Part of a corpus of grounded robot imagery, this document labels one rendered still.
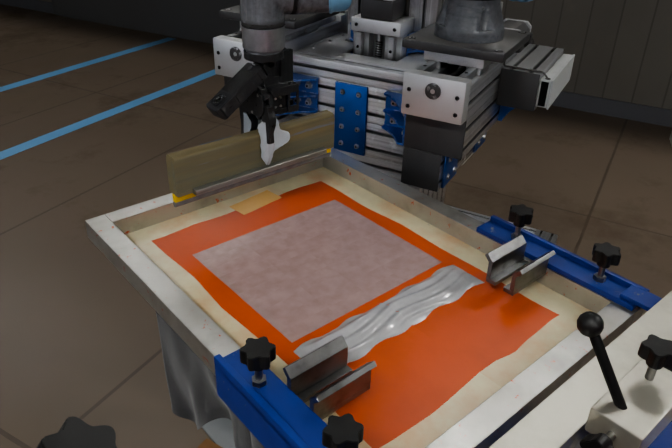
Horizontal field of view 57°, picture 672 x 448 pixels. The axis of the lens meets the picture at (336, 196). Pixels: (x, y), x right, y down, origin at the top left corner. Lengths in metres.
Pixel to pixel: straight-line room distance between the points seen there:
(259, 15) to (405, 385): 0.63
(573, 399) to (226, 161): 0.68
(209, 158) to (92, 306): 1.66
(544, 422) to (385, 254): 0.49
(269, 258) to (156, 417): 1.16
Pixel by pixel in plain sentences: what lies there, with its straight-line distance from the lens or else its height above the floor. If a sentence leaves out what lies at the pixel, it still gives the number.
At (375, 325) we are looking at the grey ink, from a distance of 0.98.
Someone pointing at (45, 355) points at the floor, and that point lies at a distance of 2.53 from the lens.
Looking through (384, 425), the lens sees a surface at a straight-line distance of 0.85.
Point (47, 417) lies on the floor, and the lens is 2.30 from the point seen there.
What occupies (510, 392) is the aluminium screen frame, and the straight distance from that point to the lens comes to 0.87.
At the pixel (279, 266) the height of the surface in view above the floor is 0.95.
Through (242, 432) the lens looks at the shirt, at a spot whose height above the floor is 0.72.
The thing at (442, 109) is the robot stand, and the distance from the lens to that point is 1.29.
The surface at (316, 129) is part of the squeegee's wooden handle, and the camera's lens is 1.24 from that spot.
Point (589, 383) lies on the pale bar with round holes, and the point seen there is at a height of 1.04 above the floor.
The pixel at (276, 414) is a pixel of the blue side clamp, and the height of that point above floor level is 1.01.
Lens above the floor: 1.59
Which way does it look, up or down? 28 degrees down
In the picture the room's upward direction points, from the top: 2 degrees clockwise
